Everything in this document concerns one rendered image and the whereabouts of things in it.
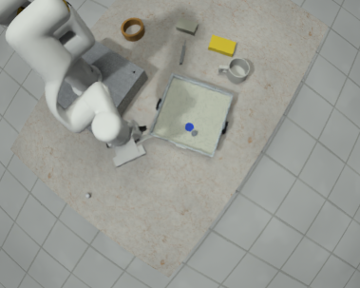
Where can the yellow rectangular block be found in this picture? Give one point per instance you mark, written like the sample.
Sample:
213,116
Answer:
222,45

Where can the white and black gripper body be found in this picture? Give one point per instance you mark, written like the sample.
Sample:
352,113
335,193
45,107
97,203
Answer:
136,134

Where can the white mug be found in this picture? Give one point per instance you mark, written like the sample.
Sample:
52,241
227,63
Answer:
239,67

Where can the brown tape roll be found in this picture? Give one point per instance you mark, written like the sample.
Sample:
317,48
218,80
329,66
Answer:
130,22

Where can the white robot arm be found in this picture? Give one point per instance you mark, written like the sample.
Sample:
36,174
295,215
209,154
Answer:
32,35

